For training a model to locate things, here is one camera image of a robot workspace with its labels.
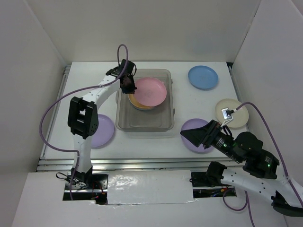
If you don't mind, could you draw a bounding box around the white front cover panel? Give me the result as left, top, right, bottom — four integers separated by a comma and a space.
107, 170, 194, 205

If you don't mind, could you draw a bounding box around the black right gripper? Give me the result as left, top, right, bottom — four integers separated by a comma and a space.
178, 118, 241, 162

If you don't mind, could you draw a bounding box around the yellow plastic plate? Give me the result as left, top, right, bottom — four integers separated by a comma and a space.
128, 94, 148, 107

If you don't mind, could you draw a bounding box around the clear plastic bin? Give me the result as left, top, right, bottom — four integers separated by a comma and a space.
116, 69, 174, 132

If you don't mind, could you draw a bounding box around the white watermelon pattern plate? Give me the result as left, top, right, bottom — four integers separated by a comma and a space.
131, 104, 155, 111

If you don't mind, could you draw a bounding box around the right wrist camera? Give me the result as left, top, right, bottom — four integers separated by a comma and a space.
221, 108, 234, 124

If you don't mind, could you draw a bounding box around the purple plastic plate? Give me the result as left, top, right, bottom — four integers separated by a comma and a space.
181, 118, 214, 154
91, 114, 115, 149

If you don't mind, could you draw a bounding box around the pink plastic plate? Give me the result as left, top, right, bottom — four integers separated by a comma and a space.
134, 77, 167, 106

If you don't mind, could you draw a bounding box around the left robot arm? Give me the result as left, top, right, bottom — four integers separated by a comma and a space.
68, 59, 137, 189

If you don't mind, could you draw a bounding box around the blue plastic plate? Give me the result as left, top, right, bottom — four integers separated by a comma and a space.
187, 65, 219, 90

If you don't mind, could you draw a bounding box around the cream plastic plate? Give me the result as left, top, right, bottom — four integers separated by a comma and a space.
215, 98, 249, 128

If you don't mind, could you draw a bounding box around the aluminium front rail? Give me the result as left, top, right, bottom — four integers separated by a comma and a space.
35, 158, 228, 172

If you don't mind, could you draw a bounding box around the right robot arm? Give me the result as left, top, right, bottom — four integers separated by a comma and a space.
180, 120, 303, 217

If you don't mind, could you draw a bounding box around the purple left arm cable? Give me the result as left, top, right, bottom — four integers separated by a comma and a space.
39, 44, 130, 201

